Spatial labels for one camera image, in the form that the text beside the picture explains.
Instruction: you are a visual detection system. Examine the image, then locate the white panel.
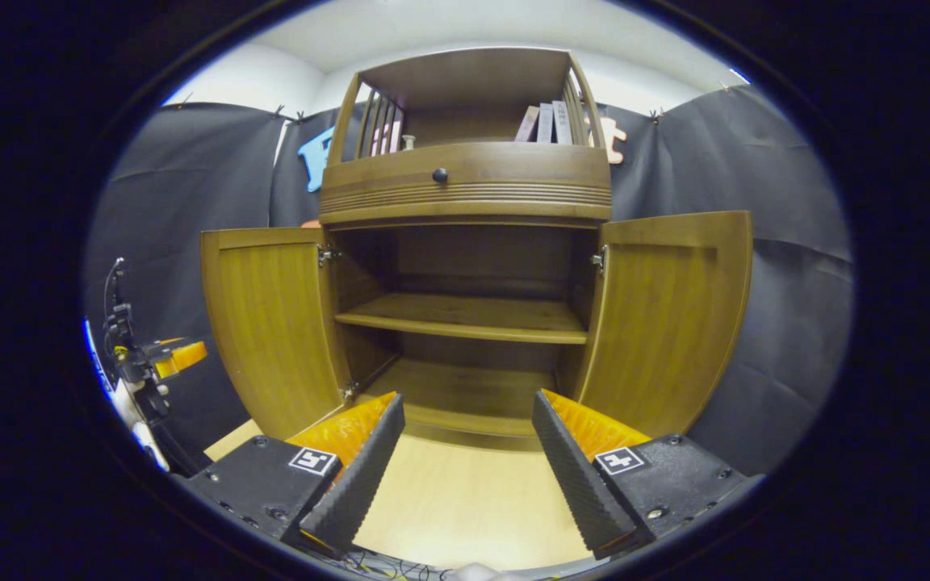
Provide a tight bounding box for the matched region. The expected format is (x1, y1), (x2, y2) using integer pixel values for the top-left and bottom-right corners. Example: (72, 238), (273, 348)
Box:
(84, 319), (171, 473)

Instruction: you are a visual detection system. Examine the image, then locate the wooden cabinet drawer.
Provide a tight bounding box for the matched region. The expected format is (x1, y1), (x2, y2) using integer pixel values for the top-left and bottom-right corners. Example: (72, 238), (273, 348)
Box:
(318, 143), (613, 225)

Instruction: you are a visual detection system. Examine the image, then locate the wooden double-door shoe cabinet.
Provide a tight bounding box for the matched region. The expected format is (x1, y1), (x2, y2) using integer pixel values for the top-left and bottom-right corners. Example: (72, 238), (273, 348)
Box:
(200, 47), (755, 453)

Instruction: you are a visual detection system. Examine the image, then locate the black cable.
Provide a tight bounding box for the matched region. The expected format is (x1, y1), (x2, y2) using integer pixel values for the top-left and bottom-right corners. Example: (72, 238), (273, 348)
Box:
(104, 257), (127, 311)

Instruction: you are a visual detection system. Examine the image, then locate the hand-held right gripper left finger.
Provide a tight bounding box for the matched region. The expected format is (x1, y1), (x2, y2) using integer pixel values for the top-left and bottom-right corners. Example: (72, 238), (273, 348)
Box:
(182, 391), (407, 560)

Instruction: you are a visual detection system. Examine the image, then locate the wooden inner shelf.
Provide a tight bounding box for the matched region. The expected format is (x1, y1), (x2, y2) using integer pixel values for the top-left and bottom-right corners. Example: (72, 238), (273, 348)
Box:
(334, 293), (589, 345)

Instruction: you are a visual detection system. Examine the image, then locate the black backdrop cloth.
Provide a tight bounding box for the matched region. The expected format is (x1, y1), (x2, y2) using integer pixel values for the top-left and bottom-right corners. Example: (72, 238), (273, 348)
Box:
(82, 85), (853, 477)

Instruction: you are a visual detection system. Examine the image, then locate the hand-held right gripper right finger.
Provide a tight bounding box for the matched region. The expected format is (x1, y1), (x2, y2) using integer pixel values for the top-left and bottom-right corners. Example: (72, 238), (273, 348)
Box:
(531, 389), (765, 562)

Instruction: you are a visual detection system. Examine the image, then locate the wooden shoe cabinet door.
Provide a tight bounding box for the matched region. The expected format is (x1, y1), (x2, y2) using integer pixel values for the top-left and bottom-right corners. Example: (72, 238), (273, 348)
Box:
(574, 211), (755, 439)
(200, 227), (353, 441)

